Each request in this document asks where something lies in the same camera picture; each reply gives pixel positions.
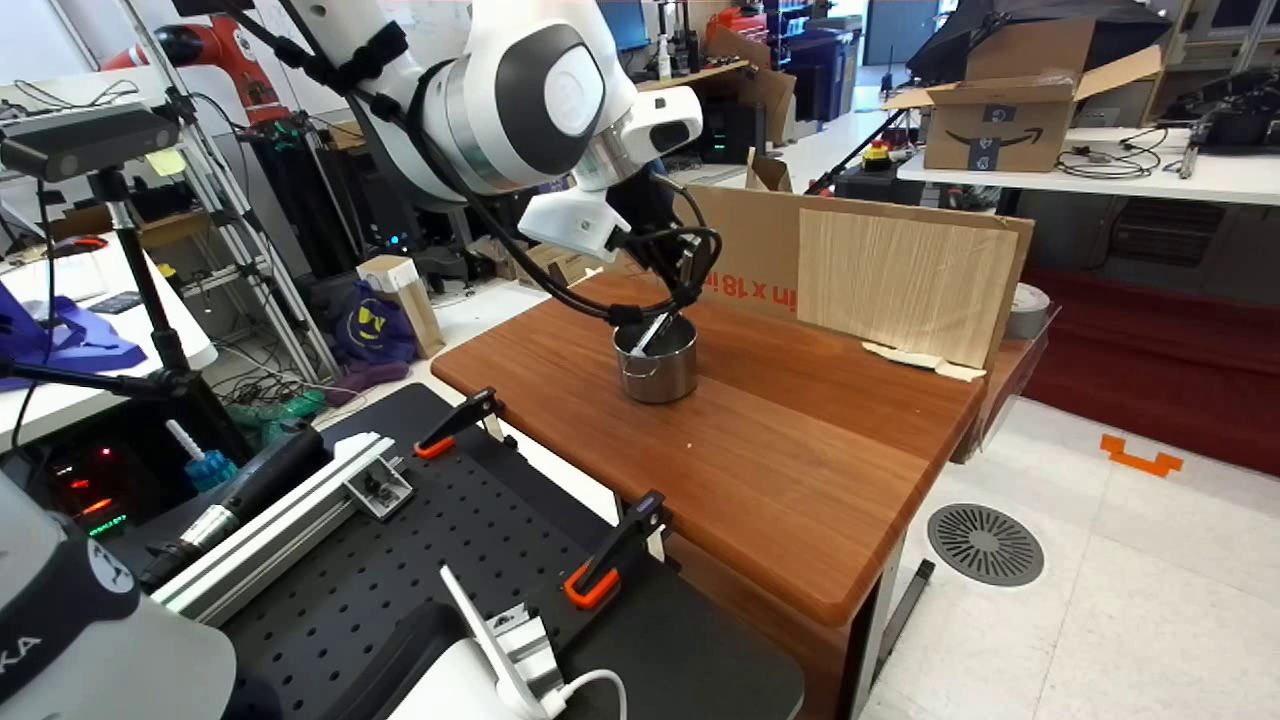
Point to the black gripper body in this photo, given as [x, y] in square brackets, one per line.
[663, 223]

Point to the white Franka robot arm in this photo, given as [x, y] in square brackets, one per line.
[506, 95]

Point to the small stainless steel pot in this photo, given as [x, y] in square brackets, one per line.
[656, 367]

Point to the brown cardboard panel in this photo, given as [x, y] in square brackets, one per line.
[864, 266]

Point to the small tan cardboard box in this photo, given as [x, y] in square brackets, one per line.
[403, 303]

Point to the white plastic bucket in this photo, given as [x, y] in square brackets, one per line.
[1029, 314]

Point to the black perforated breadboard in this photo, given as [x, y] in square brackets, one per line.
[442, 560]

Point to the open Amazon cardboard box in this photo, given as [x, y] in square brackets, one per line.
[1027, 102]

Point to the round metal floor drain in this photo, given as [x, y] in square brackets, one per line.
[984, 546]

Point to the silver metal stand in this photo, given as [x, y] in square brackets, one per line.
[252, 226]

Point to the red machine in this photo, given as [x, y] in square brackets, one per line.
[234, 63]

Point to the red carpet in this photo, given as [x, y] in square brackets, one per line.
[1160, 367]

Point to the orange floor marking piece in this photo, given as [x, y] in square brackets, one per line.
[1141, 456]

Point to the black tripod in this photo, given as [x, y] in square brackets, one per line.
[145, 304]

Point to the white background table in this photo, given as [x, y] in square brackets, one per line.
[1202, 183]

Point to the purple cloth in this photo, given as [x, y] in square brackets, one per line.
[64, 341]

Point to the grey and navy cap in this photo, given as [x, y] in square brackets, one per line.
[83, 626]

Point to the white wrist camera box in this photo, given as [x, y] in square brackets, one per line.
[571, 223]

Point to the aluminium extrusion rail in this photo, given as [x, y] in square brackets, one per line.
[282, 524]

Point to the grey camera on tripod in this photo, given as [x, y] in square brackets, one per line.
[86, 139]

